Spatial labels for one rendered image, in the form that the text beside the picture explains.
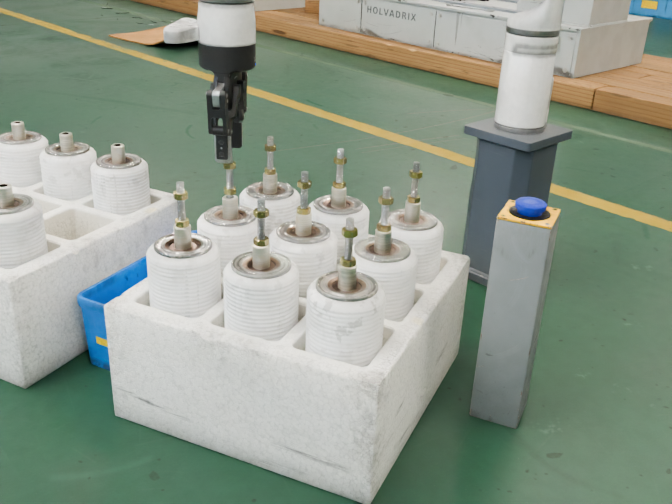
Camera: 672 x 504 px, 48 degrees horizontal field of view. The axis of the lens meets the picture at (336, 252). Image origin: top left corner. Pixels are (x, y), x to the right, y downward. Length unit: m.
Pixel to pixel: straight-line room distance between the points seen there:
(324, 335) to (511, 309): 0.27
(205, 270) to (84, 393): 0.31
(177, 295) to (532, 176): 0.72
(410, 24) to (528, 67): 2.18
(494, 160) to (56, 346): 0.82
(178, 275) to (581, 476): 0.59
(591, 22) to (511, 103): 1.73
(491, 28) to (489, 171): 1.87
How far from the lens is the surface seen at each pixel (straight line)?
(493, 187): 1.45
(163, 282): 1.00
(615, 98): 2.94
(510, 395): 1.11
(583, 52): 3.12
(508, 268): 1.02
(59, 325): 1.23
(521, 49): 1.40
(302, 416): 0.95
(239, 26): 1.01
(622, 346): 1.40
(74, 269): 1.22
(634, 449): 1.17
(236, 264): 0.97
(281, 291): 0.94
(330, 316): 0.89
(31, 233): 1.19
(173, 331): 0.99
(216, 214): 1.12
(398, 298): 1.01
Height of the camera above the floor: 0.68
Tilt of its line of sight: 25 degrees down
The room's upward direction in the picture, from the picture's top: 3 degrees clockwise
